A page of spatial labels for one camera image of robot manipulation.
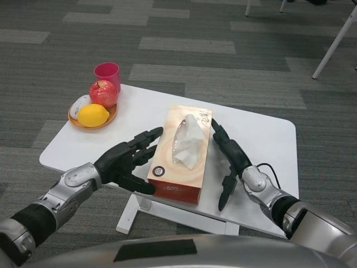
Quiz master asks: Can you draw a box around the white tissue sheet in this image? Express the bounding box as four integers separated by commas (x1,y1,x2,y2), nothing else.
170,113,204,170

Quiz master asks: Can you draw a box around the white table base frame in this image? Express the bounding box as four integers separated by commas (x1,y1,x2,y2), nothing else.
115,192,240,235

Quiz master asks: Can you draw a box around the white computer mouse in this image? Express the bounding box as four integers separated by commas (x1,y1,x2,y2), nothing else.
69,95,90,119

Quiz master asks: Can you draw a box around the yellow lemon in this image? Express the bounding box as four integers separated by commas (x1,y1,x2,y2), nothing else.
77,103,110,128

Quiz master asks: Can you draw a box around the pink plastic cup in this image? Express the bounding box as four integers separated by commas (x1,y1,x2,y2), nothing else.
94,62,121,93

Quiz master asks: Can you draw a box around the silver robot chest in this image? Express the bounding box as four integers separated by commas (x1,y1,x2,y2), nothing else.
25,234,344,268

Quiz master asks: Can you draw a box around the orange round plate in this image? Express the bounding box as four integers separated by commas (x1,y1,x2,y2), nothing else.
67,94,119,131

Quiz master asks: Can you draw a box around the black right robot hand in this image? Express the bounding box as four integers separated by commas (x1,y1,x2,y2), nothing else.
211,118,253,212

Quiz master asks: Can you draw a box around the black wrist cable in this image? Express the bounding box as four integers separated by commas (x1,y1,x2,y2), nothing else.
258,163,281,189

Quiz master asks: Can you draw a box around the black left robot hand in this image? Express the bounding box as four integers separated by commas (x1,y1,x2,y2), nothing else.
94,126,164,195

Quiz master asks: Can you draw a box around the beige and red tissue box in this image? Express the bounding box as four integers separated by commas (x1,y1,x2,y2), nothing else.
147,105,214,204

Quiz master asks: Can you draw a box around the red apple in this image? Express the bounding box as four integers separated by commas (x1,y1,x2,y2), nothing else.
89,79,118,109

